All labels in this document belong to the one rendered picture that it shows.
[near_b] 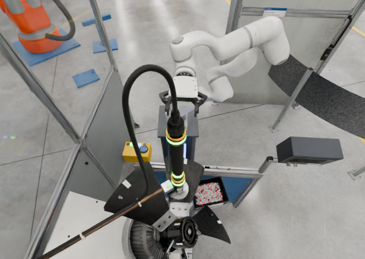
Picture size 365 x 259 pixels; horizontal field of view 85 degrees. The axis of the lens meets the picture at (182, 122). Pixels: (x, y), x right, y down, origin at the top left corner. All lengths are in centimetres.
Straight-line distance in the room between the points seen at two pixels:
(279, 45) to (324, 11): 153
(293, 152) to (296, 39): 159
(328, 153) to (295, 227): 129
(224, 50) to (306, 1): 163
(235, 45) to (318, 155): 74
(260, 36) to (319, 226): 206
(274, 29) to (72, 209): 104
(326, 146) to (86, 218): 120
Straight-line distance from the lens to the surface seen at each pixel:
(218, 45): 81
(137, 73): 28
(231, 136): 266
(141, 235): 101
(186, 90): 70
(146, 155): 125
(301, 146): 124
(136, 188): 82
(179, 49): 76
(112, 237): 104
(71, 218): 95
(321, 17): 253
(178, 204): 101
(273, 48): 100
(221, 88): 124
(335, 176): 290
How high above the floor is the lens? 216
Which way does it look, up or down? 53 degrees down
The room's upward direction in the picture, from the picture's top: straight up
